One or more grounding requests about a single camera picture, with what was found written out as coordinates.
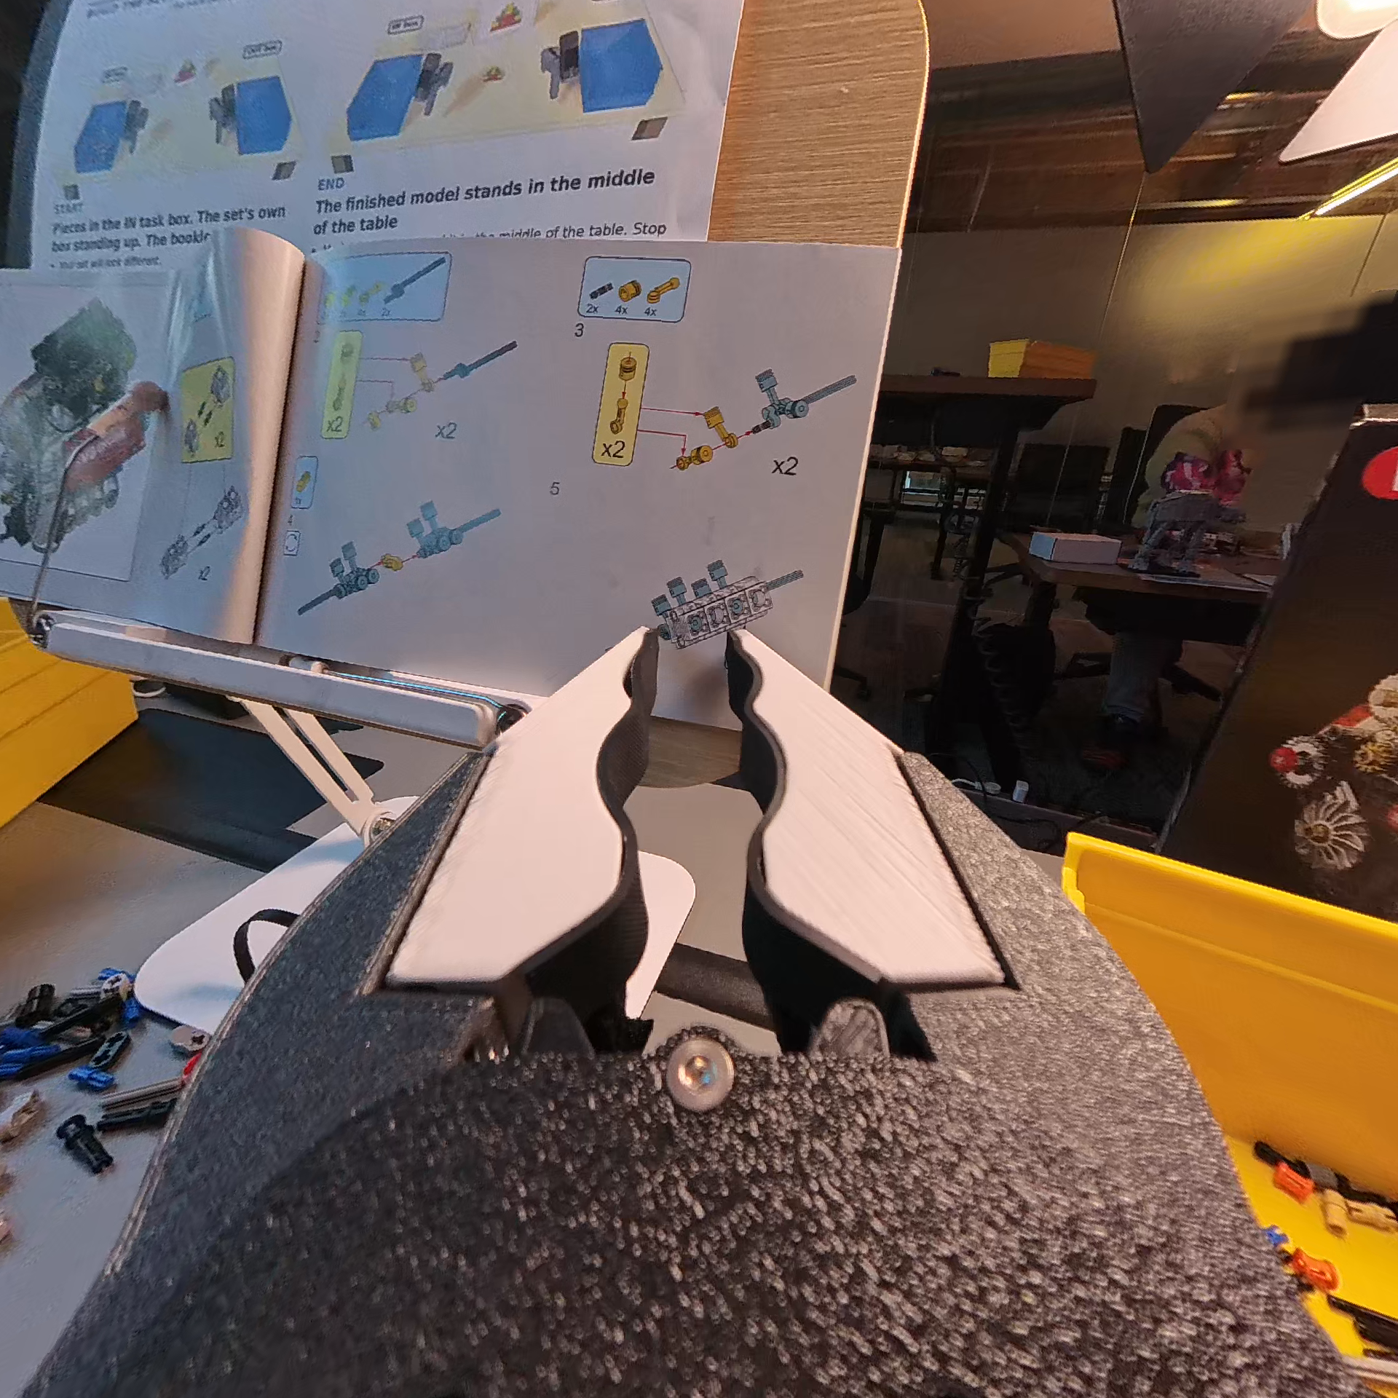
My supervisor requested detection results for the grey toy walker model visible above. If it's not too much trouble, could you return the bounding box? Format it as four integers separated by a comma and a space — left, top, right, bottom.
1128, 490, 1248, 578

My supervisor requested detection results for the black toy engine box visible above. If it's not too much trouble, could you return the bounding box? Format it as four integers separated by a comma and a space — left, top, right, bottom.
1158, 402, 1398, 936

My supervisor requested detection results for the printed instruction sheet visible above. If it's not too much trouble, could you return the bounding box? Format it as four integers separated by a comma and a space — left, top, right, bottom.
33, 0, 746, 272

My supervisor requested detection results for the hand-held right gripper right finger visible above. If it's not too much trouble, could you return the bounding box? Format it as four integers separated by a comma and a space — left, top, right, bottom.
724, 628, 1009, 1057

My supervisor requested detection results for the white hanging panel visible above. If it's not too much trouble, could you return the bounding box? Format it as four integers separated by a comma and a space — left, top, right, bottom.
1278, 0, 1398, 169

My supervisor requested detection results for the black hanging panel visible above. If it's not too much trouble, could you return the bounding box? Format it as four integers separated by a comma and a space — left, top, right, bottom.
1112, 0, 1311, 175

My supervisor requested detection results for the pile of small toy parts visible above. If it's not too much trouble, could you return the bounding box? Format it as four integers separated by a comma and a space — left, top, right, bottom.
0, 968, 215, 1247

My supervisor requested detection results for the background wooden table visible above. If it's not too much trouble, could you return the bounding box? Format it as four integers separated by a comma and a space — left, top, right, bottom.
874, 375, 1098, 581
1015, 533, 1282, 658

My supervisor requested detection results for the heap of mixed toy parts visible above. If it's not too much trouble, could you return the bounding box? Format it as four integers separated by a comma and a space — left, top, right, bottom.
1252, 1139, 1398, 1364

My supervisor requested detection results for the white book stand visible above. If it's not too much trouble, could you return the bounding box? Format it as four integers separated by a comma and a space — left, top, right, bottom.
30, 610, 697, 1031

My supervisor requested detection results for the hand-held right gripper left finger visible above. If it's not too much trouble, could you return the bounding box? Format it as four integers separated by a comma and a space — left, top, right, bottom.
384, 626, 664, 1039

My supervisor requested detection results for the open instruction booklet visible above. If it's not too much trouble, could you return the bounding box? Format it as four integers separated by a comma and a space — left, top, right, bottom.
0, 227, 904, 728

